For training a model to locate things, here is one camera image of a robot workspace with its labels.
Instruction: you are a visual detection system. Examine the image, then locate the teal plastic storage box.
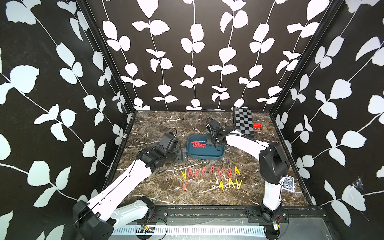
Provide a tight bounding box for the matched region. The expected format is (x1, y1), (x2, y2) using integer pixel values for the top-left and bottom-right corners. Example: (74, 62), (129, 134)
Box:
(187, 135), (226, 161)

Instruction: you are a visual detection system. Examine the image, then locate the small circuit board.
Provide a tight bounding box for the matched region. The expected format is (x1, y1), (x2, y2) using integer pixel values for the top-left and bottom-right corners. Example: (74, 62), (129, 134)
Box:
(136, 225), (155, 236)

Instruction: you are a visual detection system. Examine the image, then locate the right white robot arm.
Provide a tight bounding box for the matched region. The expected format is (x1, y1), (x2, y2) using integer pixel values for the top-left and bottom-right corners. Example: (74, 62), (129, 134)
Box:
(206, 117), (290, 222)

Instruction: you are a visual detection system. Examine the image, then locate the black white checkerboard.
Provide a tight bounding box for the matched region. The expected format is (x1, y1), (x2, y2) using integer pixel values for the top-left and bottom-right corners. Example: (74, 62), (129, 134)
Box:
(233, 108), (254, 138)

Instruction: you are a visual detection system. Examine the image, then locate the yellow clothespin second row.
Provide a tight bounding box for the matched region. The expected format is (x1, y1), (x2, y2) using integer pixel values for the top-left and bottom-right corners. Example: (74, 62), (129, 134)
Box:
(219, 181), (224, 191)
(228, 178), (235, 188)
(236, 179), (243, 190)

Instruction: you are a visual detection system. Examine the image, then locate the black front mounting rail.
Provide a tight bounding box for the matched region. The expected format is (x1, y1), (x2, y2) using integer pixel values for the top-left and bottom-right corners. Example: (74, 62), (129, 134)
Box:
(86, 204), (328, 224)

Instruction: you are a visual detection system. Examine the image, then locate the blue playing card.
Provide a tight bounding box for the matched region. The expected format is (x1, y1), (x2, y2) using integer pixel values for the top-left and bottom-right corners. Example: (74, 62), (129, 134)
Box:
(283, 176), (295, 193)

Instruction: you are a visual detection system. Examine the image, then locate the red clothespin second row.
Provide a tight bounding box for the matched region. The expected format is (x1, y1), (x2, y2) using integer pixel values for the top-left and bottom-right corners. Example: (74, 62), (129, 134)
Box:
(182, 181), (188, 191)

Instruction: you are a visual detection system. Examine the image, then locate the red clothespin flat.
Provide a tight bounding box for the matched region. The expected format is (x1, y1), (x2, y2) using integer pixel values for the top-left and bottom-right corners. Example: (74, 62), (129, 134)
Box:
(191, 141), (206, 148)

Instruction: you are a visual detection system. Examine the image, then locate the white perforated rail strip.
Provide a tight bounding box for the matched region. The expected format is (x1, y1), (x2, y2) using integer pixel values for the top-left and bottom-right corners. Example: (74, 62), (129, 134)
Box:
(113, 225), (266, 238)

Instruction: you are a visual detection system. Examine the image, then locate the small red block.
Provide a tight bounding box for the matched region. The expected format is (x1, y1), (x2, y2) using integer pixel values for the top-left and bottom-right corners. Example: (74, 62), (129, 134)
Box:
(253, 123), (262, 129)

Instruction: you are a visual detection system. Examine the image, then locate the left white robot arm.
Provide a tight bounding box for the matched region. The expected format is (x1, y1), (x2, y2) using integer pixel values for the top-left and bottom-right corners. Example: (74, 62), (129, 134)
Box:
(73, 132), (181, 240)

